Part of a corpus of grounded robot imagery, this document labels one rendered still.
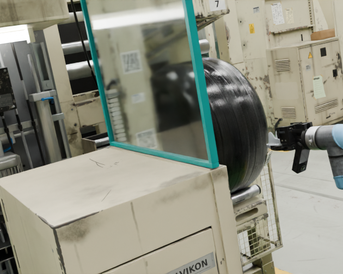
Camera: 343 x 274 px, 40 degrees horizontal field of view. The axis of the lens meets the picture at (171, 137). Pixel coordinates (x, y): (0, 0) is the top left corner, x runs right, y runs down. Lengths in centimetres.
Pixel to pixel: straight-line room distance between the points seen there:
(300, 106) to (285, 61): 63
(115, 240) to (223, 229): 26
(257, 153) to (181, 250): 84
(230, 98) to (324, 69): 503
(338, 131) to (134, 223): 71
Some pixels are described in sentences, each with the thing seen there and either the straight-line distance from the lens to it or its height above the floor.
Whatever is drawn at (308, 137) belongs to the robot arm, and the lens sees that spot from 148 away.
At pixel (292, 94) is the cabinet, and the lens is 645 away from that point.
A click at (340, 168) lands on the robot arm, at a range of 145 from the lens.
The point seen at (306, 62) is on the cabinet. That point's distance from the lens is 641.
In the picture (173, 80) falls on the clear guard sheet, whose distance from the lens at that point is 107.
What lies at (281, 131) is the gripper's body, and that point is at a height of 120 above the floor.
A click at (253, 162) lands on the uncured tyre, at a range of 178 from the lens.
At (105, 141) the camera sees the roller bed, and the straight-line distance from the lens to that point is 209.
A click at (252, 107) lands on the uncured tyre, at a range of 174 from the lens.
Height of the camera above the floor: 155
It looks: 11 degrees down
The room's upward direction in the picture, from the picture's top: 10 degrees counter-clockwise
